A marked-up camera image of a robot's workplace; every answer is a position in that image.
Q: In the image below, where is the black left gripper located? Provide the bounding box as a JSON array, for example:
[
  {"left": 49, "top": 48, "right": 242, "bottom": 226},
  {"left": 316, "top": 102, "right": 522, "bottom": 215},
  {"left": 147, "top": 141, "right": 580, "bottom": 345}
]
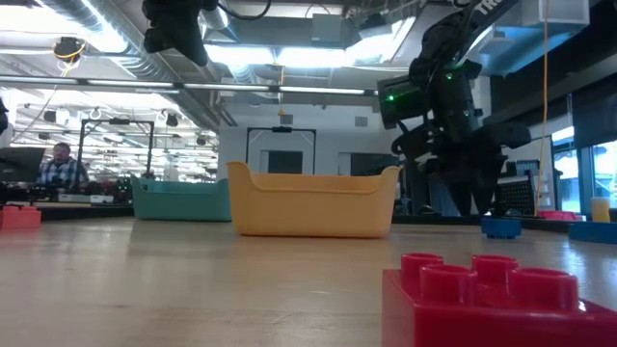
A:
[{"left": 143, "top": 0, "right": 218, "bottom": 67}]

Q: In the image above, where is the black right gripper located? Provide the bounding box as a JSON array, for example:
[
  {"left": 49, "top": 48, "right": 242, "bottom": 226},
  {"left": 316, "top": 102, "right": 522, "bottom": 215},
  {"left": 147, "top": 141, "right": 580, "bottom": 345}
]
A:
[{"left": 392, "top": 60, "right": 531, "bottom": 216}]

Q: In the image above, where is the small blue toy block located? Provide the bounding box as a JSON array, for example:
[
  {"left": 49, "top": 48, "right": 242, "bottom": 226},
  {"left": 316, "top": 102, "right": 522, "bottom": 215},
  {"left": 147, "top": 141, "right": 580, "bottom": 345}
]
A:
[{"left": 480, "top": 217, "right": 523, "bottom": 241}]

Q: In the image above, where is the long blue toy block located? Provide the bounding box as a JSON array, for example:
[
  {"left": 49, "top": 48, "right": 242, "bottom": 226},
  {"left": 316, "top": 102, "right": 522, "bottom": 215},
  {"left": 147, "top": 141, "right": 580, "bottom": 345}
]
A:
[{"left": 567, "top": 222, "right": 617, "bottom": 246}]

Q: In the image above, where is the small orange toy block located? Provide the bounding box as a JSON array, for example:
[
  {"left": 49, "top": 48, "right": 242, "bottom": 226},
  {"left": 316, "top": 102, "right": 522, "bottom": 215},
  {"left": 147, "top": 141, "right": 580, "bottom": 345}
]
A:
[{"left": 0, "top": 205, "right": 42, "bottom": 231}]

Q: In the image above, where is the black perforated crate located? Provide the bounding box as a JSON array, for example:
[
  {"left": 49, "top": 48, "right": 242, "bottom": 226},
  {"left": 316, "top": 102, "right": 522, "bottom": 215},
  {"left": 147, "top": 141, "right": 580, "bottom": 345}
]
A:
[{"left": 496, "top": 159, "right": 544, "bottom": 217}]

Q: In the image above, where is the long ceiling light bar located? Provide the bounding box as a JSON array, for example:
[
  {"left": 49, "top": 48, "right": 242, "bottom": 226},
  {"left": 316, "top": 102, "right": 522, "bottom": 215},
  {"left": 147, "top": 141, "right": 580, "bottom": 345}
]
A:
[{"left": 2, "top": 76, "right": 380, "bottom": 101}]

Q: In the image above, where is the whiteboard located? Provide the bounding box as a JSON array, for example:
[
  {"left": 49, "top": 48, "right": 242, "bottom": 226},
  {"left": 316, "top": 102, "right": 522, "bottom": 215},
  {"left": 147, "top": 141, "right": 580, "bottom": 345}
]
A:
[{"left": 500, "top": 136, "right": 554, "bottom": 216}]

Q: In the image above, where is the red tray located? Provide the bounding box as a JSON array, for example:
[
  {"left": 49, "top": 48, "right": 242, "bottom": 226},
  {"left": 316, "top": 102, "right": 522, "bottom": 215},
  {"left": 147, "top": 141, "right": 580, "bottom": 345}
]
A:
[{"left": 537, "top": 209, "right": 582, "bottom": 222}]

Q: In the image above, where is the yellow cup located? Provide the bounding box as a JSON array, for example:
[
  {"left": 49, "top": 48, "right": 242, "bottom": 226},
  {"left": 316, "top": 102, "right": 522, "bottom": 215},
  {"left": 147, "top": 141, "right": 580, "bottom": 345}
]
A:
[{"left": 590, "top": 196, "right": 612, "bottom": 224}]

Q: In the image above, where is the small red toy block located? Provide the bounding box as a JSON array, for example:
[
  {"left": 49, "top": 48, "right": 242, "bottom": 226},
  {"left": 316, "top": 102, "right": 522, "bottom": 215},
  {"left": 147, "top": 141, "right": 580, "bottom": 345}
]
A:
[{"left": 382, "top": 253, "right": 617, "bottom": 347}]

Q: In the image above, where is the teal green plastic bin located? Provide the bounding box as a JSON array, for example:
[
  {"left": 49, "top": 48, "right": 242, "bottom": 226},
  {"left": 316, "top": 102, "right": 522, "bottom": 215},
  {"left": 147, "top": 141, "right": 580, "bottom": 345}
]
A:
[{"left": 130, "top": 175, "right": 232, "bottom": 223}]

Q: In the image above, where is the yellow plastic bin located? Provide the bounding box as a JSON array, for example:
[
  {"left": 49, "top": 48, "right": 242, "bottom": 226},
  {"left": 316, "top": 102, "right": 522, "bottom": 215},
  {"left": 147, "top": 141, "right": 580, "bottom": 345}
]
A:
[{"left": 226, "top": 160, "right": 401, "bottom": 239}]

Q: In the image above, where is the person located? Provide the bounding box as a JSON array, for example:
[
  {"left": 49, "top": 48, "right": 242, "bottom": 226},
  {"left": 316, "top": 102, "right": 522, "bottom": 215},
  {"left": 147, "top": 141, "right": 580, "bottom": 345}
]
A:
[{"left": 37, "top": 142, "right": 91, "bottom": 189}]

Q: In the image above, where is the white box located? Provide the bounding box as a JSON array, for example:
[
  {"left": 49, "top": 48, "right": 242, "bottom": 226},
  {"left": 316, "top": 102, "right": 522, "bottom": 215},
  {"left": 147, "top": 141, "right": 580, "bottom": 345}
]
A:
[{"left": 57, "top": 193, "right": 115, "bottom": 203}]

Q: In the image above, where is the black computer monitor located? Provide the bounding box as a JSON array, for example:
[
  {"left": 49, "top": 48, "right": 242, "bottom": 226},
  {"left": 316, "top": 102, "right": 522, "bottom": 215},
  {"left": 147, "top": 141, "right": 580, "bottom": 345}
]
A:
[{"left": 0, "top": 147, "right": 45, "bottom": 183}]

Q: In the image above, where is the silver ventilation duct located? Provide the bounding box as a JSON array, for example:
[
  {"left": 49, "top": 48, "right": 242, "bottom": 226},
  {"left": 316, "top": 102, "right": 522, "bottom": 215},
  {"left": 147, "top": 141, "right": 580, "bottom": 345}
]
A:
[{"left": 42, "top": 0, "right": 223, "bottom": 131}]

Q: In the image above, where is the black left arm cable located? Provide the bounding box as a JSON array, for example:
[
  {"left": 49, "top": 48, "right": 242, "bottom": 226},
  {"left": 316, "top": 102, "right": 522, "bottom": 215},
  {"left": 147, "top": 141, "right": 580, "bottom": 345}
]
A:
[{"left": 216, "top": 0, "right": 274, "bottom": 22}]

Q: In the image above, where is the black rig frame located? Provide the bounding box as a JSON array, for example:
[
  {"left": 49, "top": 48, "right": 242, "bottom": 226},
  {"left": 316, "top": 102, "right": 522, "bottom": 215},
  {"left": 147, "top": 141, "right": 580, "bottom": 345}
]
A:
[
  {"left": 79, "top": 119, "right": 155, "bottom": 179},
  {"left": 245, "top": 126, "right": 318, "bottom": 175}
]

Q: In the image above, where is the ceiling cord reel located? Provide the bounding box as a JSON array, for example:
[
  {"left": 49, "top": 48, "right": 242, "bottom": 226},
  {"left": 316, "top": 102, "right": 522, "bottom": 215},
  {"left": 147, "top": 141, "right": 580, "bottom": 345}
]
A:
[{"left": 52, "top": 36, "right": 87, "bottom": 64}]

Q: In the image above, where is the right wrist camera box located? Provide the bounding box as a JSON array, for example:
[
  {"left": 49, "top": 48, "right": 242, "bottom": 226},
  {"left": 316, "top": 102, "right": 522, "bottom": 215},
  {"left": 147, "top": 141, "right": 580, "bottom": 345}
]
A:
[{"left": 376, "top": 74, "right": 431, "bottom": 130}]

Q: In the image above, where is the yellow hanging cord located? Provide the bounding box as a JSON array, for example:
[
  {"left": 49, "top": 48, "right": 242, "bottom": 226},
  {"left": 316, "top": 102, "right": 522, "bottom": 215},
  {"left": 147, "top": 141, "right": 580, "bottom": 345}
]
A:
[{"left": 533, "top": 0, "right": 550, "bottom": 216}]

